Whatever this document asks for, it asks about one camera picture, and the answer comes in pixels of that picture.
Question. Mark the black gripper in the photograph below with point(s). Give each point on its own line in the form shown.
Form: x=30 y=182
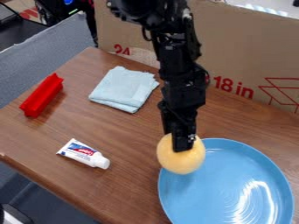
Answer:
x=183 y=96

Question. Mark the yellow ball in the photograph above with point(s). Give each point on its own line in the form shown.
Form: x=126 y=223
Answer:
x=180 y=162

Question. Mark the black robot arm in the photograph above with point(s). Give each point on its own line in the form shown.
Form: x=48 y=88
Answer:
x=167 y=26

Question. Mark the blue plate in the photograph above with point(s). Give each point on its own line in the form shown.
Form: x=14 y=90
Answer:
x=239 y=188

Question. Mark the light blue folded cloth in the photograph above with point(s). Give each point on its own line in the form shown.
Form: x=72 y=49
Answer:
x=124 y=89

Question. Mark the white toothpaste tube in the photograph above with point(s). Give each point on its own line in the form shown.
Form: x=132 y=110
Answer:
x=82 y=153

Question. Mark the red plastic block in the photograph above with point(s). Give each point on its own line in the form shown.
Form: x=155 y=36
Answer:
x=42 y=96

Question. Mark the grey fabric partition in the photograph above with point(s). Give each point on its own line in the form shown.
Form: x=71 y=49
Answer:
x=30 y=61

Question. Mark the black equipment in background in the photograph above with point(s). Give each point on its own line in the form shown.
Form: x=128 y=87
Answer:
x=56 y=10

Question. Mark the cardboard box wall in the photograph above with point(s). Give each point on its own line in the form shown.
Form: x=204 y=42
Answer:
x=250 y=52

